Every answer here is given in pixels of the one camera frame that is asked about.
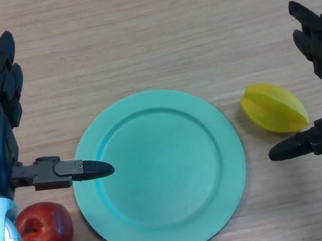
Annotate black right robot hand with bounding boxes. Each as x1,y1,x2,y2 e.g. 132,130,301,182
243,0,322,165

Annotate yellow starfruit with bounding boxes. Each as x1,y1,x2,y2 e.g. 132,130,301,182
238,75,312,142

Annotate green round plate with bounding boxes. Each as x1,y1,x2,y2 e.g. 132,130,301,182
59,76,260,241

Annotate red apple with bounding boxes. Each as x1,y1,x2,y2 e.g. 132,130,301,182
12,197,77,241

